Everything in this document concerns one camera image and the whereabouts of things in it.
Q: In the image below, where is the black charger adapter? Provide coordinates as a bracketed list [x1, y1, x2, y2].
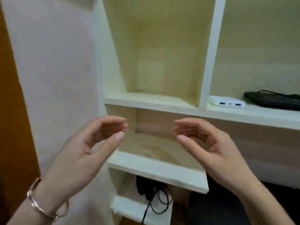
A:
[136, 176, 156, 200]

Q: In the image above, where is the rose gold bracelet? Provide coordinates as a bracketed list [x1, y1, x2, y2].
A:
[27, 177, 69, 220]

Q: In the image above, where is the person's right hand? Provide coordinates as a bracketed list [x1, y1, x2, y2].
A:
[173, 118, 259, 194]

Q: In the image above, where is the brown wooden door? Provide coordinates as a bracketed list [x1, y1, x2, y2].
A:
[0, 5, 41, 225]

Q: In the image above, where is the person's left forearm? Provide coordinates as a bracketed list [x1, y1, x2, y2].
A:
[7, 188, 68, 225]

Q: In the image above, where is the black pouch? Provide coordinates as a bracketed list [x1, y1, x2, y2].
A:
[244, 90, 300, 111]

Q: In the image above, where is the white power bank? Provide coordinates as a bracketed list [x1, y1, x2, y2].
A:
[208, 95, 246, 108]

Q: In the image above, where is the black cable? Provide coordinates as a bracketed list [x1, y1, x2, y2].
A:
[141, 183, 174, 225]

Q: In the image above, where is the cream wooden shelf unit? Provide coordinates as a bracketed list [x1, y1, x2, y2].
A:
[94, 0, 300, 225]

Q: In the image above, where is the person's left hand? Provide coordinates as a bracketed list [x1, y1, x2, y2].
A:
[34, 116, 129, 206]

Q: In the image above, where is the person's right forearm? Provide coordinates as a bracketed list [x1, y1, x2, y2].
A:
[235, 178, 296, 225]

